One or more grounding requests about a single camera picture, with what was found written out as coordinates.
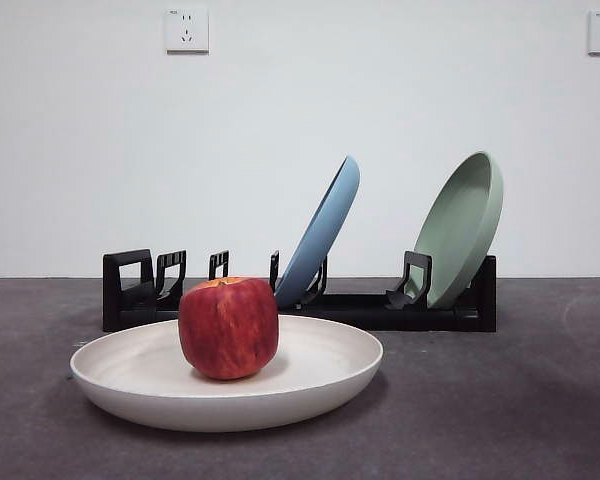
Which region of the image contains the blue round plate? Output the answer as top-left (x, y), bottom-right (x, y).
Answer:
top-left (272, 154), bottom-right (361, 307)

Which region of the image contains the green round plate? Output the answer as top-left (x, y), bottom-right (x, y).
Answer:
top-left (412, 150), bottom-right (505, 310)

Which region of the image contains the black plate rack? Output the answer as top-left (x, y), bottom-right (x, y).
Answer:
top-left (102, 248), bottom-right (498, 333)

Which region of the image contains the pale yellow round plate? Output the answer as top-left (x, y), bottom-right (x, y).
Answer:
top-left (69, 313), bottom-right (385, 434)

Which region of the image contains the red apple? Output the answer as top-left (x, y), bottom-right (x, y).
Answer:
top-left (177, 276), bottom-right (280, 381)

